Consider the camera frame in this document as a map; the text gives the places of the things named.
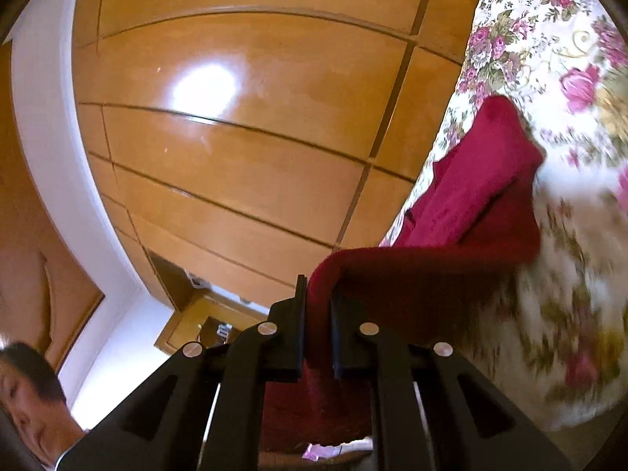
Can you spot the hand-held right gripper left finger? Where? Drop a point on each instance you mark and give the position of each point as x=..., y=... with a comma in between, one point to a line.
x=300, y=328

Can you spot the person's head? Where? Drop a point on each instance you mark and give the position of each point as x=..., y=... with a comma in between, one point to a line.
x=29, y=402

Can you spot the wooden wardrobe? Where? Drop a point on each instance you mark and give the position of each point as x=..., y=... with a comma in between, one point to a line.
x=245, y=157

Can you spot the small wooden cabinet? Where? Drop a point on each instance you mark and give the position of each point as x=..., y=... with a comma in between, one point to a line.
x=186, y=324

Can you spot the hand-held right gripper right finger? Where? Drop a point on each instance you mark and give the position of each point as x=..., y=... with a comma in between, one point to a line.
x=335, y=338

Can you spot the floral bedspread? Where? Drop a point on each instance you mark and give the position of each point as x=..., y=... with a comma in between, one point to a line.
x=539, y=34

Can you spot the dark red garment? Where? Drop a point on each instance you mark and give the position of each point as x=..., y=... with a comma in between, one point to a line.
x=481, y=191

